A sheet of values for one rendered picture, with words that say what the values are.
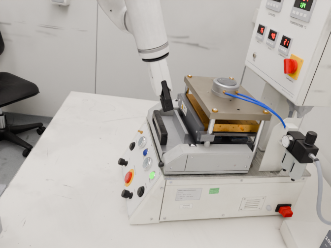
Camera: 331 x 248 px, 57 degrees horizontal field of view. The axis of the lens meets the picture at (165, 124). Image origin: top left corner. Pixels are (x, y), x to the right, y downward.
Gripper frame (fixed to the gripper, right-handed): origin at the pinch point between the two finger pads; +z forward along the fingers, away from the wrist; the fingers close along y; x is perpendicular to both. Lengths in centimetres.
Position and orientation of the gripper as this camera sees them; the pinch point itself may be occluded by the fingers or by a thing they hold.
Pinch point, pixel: (166, 104)
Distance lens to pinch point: 90.6
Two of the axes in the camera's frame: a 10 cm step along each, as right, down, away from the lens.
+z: 2.1, 8.3, 5.2
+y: 2.1, 4.8, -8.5
